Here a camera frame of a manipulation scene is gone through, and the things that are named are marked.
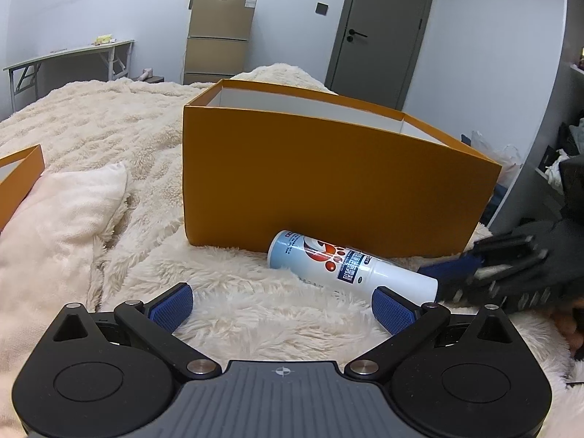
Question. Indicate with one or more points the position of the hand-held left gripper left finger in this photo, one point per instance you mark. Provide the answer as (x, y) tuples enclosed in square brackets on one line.
[(171, 306)]

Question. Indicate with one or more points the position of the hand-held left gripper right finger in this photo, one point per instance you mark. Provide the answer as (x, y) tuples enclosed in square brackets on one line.
[(394, 312)]

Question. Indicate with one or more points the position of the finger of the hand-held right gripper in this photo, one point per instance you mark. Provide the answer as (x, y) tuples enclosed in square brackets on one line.
[(447, 271), (474, 288)]

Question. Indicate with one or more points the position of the white spray bottle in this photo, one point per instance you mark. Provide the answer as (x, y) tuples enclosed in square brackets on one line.
[(346, 264)]

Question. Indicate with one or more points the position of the orange cardboard box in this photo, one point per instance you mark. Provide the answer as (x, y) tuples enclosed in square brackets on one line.
[(319, 182)]

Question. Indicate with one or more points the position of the orange box lid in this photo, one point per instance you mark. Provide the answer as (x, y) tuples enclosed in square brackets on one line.
[(20, 182)]

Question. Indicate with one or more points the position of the person's right hand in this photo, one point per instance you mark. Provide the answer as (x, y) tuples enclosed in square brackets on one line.
[(572, 326)]

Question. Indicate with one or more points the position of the white clothes pile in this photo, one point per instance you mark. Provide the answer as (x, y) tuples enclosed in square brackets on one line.
[(556, 171)]

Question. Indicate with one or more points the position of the grey clothes pile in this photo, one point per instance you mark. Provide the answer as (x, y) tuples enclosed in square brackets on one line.
[(572, 139)]

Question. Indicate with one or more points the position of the white plastic bag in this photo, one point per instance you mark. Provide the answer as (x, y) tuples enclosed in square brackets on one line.
[(495, 153)]

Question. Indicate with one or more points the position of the pale pink plush pillow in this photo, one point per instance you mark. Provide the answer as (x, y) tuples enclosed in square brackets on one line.
[(54, 237)]

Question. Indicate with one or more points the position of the cream fluffy blanket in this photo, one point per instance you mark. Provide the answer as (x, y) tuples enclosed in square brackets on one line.
[(137, 123)]

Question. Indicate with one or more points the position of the grey door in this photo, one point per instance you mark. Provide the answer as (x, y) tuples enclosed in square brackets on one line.
[(383, 32)]

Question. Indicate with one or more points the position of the small yellow box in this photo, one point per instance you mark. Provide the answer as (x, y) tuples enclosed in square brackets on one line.
[(103, 39)]

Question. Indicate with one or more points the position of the grey folding table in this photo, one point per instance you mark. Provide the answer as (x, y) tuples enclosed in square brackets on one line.
[(68, 50)]

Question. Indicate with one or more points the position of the beige refrigerator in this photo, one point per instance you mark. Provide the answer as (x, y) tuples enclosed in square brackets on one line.
[(219, 32)]

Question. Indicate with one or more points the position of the black wall switch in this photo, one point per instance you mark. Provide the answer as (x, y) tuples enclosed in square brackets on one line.
[(322, 8)]

